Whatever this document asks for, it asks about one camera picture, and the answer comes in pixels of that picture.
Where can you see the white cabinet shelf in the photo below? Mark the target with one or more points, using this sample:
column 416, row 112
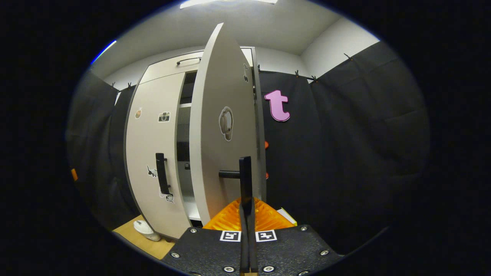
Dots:
column 185, row 105

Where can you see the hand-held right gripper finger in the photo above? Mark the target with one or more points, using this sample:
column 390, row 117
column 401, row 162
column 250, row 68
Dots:
column 244, row 249
column 253, row 249

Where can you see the grey double-door shoe cabinet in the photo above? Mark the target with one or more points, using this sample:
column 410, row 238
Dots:
column 183, row 130

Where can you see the narrow ceiling light strip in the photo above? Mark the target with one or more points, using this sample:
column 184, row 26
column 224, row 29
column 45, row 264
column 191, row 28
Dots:
column 103, row 51

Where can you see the large ceiling light panel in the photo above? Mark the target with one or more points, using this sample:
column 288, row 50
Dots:
column 226, row 2

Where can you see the beige shoe cabinet door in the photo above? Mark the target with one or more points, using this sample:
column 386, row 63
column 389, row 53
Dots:
column 149, row 153
column 215, row 153

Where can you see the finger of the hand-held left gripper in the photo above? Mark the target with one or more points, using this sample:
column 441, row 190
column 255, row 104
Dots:
column 74, row 174

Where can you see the black backdrop cloth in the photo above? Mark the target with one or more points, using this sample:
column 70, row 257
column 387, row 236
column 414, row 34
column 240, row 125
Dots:
column 345, row 153

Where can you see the small white object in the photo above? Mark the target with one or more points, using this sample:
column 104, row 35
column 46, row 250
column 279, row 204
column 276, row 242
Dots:
column 146, row 230

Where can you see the yellow book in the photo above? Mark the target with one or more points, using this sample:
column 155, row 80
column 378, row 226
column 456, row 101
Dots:
column 287, row 217

